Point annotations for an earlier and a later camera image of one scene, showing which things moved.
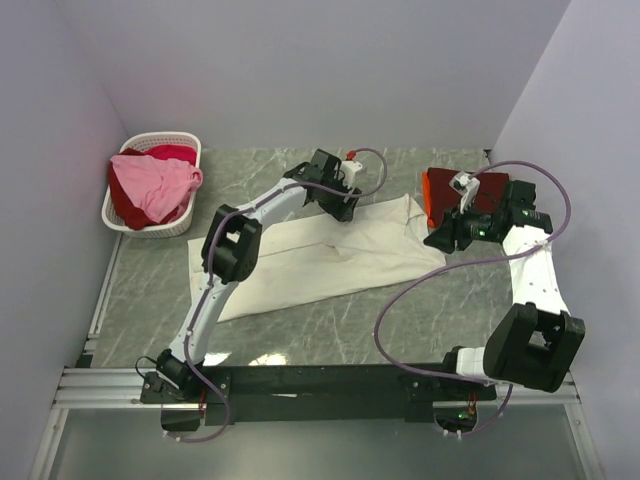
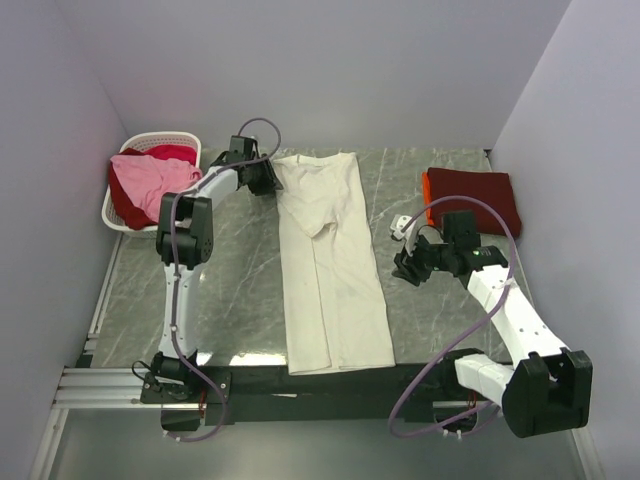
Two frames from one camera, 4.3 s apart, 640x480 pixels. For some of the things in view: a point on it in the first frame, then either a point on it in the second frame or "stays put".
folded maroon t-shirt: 442,197 stays put
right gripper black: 453,230 -> 408,267
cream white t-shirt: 383,239 -> 335,312
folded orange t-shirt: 426,198 stays put
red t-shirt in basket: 129,212 stays put
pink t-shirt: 163,188 stays put
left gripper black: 342,211 -> 270,183
